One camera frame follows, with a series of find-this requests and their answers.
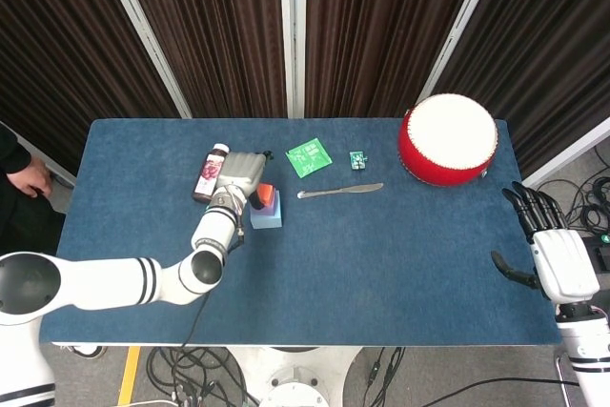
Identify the green foil sachet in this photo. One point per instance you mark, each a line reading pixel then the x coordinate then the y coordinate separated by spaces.
pixel 309 157

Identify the metal table knife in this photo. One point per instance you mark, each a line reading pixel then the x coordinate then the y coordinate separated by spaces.
pixel 343 190

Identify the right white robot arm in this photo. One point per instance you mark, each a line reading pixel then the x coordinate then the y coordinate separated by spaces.
pixel 583 354

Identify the red drum white skin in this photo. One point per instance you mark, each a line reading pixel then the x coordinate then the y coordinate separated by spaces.
pixel 448 140

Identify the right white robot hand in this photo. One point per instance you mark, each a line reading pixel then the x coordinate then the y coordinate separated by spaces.
pixel 562 261

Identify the bystander dark clothing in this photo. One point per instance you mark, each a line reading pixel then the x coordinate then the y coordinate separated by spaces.
pixel 24 226

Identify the blue fabric table mat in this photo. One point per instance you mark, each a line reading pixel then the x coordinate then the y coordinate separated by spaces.
pixel 381 259

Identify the yellow floor tape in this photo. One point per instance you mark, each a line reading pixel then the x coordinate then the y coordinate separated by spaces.
pixel 128 373

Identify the black box green light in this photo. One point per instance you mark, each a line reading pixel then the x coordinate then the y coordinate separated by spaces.
pixel 603 252

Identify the small orange cube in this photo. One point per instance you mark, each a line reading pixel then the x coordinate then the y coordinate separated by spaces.
pixel 268 193

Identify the large light blue cube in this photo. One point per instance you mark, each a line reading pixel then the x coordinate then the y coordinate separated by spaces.
pixel 267 222

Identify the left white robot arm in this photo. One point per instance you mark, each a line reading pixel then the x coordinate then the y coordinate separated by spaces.
pixel 119 278

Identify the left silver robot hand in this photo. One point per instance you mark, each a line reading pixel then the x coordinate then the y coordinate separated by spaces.
pixel 243 171

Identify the dark juice bottle white cap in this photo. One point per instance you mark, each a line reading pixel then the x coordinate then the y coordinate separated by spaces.
pixel 207 173

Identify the small green circuit board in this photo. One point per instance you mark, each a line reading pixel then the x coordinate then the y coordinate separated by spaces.
pixel 356 160

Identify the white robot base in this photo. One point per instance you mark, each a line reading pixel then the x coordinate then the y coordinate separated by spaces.
pixel 295 373

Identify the dark pleated partition screen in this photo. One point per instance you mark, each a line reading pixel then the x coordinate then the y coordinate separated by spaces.
pixel 381 21
pixel 548 45
pixel 214 21
pixel 57 45

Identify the bystander bare hand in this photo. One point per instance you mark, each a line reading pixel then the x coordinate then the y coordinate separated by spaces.
pixel 33 180

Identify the white sneaker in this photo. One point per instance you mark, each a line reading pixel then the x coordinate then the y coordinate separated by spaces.
pixel 90 351

